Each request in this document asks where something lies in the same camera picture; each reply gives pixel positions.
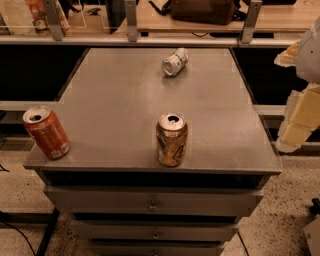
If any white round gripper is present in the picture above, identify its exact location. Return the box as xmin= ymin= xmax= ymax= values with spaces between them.
xmin=274 ymin=17 xmax=320 ymax=153

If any red orange soda can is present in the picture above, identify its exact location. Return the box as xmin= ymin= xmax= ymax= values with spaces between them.
xmin=23 ymin=106 xmax=71 ymax=160

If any drawer with knob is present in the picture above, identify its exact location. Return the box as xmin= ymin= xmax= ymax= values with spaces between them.
xmin=71 ymin=220 xmax=238 ymax=242
xmin=90 ymin=241 xmax=224 ymax=256
xmin=44 ymin=186 xmax=263 ymax=217

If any top drawer with knob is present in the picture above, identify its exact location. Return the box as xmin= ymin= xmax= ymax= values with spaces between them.
xmin=44 ymin=186 xmax=263 ymax=217

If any white green can lying down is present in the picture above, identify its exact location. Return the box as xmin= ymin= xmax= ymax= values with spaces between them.
xmin=161 ymin=48 xmax=189 ymax=77

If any middle drawer with knob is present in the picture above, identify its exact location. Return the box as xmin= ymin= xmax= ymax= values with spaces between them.
xmin=71 ymin=220 xmax=238 ymax=242

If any gold orange soda can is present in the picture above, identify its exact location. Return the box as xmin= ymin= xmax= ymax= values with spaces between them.
xmin=156 ymin=113 xmax=188 ymax=167

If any orange box behind glass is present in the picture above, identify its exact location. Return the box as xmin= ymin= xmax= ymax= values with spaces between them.
xmin=24 ymin=0 xmax=48 ymax=31

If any dark brown bag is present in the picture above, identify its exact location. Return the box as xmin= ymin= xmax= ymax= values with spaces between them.
xmin=149 ymin=0 xmax=247 ymax=25

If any grey metal drawer cabinet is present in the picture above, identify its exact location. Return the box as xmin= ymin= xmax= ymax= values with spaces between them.
xmin=25 ymin=48 xmax=281 ymax=245

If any bottom drawer with knob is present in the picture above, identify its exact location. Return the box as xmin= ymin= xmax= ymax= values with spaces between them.
xmin=90 ymin=241 xmax=224 ymax=256

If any metal railing with posts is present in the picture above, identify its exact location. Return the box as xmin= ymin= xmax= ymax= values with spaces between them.
xmin=0 ymin=0 xmax=307 ymax=47

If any black floor cable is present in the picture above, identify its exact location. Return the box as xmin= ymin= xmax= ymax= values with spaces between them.
xmin=0 ymin=210 xmax=37 ymax=256

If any grey box on floor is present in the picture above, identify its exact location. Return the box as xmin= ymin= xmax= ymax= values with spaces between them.
xmin=303 ymin=217 xmax=320 ymax=256

